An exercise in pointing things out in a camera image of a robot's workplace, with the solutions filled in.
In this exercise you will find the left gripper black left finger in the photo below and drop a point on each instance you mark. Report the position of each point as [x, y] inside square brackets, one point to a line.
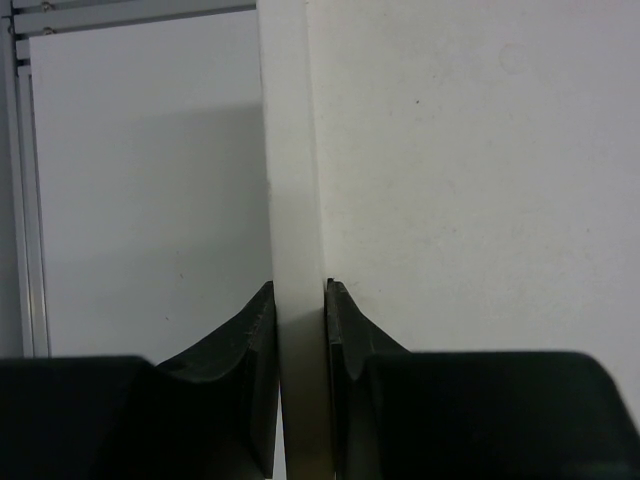
[209, 412]

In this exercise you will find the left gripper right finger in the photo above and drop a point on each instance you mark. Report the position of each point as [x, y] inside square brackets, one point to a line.
[399, 414]

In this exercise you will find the white drawer cabinet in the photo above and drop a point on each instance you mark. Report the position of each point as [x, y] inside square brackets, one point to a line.
[468, 169]

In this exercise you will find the aluminium rail left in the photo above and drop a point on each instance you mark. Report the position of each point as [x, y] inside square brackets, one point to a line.
[22, 21]

